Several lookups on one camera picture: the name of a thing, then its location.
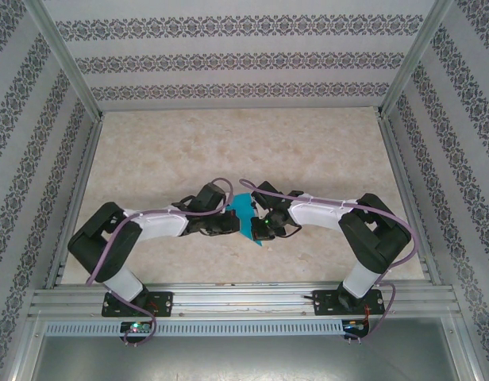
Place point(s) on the blue paper sheet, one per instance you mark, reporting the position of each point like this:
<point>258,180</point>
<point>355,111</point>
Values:
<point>242,204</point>

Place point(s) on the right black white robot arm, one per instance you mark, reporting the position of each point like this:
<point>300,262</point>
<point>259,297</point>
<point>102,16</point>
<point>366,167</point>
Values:
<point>383,246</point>

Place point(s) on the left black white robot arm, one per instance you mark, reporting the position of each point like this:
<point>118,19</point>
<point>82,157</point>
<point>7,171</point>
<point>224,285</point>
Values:
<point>89,242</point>

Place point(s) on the grey metal sheet tray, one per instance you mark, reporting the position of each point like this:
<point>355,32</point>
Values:
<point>244,361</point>

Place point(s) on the small circuit board green light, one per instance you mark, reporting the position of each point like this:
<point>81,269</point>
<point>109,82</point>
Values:
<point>135,327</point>

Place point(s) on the aluminium mounting rail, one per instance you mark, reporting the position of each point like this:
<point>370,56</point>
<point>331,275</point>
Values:
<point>244,295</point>

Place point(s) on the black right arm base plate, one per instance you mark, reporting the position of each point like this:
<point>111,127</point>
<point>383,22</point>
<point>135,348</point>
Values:
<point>324,303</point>

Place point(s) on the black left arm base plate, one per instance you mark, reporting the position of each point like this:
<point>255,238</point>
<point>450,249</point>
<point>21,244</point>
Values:
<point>165,303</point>

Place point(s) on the aluminium side rail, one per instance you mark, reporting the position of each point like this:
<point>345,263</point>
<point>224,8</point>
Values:
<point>75,178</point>
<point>407,178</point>

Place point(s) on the aluminium frame post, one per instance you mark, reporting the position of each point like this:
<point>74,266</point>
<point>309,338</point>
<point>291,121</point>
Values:
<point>62,59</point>
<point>419,59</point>

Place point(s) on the aluminium lower frame bar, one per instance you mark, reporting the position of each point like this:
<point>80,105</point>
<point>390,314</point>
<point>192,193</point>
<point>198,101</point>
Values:
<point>30,349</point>
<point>464,349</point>

